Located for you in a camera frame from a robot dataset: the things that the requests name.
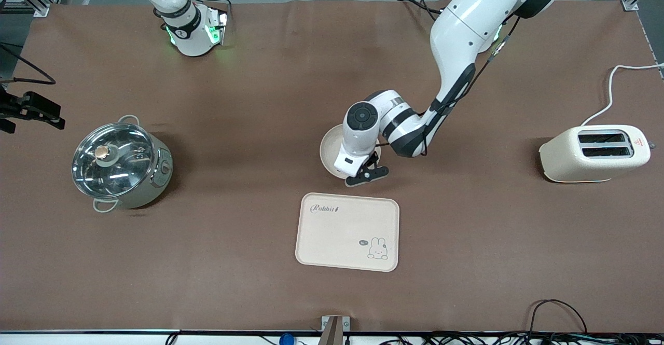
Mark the black looped cable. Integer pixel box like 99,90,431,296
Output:
528,299,588,335

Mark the white toaster power cable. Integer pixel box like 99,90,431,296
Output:
579,63,664,127

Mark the black left base cable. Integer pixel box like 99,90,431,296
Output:
398,0,441,21

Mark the beige rabbit print tray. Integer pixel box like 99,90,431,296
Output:
295,192,400,273

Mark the black cable bundle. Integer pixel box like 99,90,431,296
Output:
379,330,664,345

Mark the glass pot lid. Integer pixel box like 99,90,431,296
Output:
72,122,156,199

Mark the pale green electric pot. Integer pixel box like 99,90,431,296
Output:
72,115,174,214

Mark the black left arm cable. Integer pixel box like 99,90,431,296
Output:
421,12,522,157

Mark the cream two-slot toaster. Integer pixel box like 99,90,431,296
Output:
538,125,652,184

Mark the brown table cover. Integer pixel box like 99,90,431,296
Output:
0,0,664,334

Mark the grey metal camera bracket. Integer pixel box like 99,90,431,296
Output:
321,315,351,345

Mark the cream round plate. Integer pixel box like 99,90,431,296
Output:
319,123,382,180

